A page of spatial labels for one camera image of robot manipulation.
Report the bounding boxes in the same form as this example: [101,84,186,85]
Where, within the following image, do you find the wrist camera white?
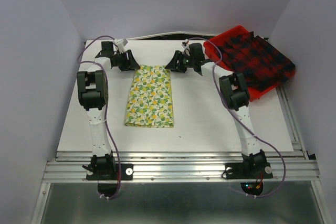
[182,40,190,55]
[113,39,128,53]

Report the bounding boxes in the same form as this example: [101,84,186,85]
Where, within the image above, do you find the red plastic tray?
[204,26,296,101]

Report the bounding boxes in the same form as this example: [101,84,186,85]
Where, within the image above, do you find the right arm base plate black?
[222,162,273,180]

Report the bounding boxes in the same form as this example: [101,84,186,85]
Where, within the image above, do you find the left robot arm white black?
[77,39,140,180]

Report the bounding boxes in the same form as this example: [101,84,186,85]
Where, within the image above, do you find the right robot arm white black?
[165,40,273,179]

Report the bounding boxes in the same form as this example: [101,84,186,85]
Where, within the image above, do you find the lemon print skirt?
[125,65,174,128]

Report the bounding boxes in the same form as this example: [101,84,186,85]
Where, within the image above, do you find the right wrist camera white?
[182,40,190,55]

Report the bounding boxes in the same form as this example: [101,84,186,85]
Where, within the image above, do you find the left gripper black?
[114,49,140,71]

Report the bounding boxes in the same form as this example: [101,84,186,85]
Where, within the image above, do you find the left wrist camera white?
[113,39,128,53]

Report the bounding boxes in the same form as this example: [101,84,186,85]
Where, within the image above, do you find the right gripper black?
[164,50,194,73]

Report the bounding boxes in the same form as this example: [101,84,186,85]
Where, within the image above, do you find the aluminium frame rails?
[32,87,333,223]

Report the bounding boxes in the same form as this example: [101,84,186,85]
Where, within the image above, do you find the red black plaid skirt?
[217,32,296,92]

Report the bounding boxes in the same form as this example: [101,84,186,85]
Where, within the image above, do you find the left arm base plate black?
[86,164,134,181]

